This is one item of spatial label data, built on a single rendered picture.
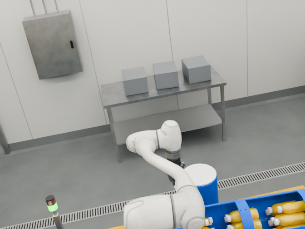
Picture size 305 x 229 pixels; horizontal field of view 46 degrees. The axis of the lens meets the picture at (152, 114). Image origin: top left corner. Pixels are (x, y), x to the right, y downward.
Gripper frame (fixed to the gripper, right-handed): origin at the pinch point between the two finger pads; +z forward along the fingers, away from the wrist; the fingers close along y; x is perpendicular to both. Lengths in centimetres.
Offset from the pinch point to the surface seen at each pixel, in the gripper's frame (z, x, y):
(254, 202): 38, 1, 55
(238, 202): 26.6, -4.2, 39.4
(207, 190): 53, 42, 41
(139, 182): 153, 197, 27
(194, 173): 47, 58, 38
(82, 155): 156, 297, -27
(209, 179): 47, 45, 46
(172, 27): 4, 318, 136
